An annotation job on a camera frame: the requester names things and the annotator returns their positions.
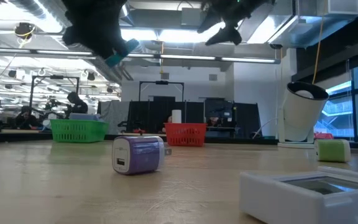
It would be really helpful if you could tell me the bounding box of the white lamp cable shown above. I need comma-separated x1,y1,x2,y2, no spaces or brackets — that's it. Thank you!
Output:
251,116,280,139

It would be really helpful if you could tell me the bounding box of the white digital clock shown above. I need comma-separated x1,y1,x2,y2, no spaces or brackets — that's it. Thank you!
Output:
238,165,358,224

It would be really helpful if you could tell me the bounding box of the grey cover cloth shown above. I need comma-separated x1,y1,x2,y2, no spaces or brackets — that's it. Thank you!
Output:
99,100,131,132

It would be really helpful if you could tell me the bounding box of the white paper roll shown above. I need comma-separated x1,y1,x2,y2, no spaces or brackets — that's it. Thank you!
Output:
171,109,183,124

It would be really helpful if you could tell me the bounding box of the long ceiling light bar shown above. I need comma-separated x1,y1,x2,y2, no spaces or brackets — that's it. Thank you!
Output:
127,52,277,65
0,47,98,60

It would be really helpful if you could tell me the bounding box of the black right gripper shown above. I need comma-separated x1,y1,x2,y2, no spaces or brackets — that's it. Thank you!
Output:
196,0,276,47

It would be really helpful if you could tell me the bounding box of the black yellow cable reel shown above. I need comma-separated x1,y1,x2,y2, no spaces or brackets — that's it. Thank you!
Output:
13,21,37,40

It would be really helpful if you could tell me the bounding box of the background work table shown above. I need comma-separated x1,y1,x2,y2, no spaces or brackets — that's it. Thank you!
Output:
0,127,54,147

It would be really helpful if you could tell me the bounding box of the white cylindrical lamp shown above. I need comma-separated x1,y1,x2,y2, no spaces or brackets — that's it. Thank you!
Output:
276,81,330,149

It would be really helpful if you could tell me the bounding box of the red background object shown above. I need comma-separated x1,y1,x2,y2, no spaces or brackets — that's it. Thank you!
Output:
313,131,334,140

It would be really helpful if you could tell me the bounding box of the black monitor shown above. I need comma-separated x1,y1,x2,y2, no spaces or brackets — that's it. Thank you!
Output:
204,98,234,119

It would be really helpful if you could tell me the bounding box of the green plastic basket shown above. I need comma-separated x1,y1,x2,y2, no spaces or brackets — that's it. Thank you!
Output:
49,119,110,144

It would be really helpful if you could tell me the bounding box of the silver ribbed air duct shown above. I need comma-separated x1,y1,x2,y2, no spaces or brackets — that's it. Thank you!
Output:
7,0,133,83

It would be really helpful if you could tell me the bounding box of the green wall charger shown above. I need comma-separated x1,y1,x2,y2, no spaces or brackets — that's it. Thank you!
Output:
314,138,352,163

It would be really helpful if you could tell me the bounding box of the person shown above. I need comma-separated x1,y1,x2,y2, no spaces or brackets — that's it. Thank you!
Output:
14,105,42,130
65,91,90,114

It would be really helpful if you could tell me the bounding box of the yellow hanging cable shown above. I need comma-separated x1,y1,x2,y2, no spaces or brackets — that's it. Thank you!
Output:
311,17,324,85

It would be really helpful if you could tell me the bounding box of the red plastic basket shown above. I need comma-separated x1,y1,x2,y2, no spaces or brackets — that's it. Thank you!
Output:
163,122,208,147

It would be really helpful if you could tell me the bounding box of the silver rectangular air duct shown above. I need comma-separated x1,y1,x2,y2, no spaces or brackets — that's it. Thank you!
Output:
267,0,358,50

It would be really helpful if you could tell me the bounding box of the black partition screen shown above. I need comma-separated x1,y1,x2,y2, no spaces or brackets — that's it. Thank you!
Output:
127,100,205,134

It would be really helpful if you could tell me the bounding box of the small purple wall charger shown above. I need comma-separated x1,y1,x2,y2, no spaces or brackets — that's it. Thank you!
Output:
111,135,172,176

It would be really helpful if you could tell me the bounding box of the black gantry frame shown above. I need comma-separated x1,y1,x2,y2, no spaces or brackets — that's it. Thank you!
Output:
29,74,81,121
137,80,185,103

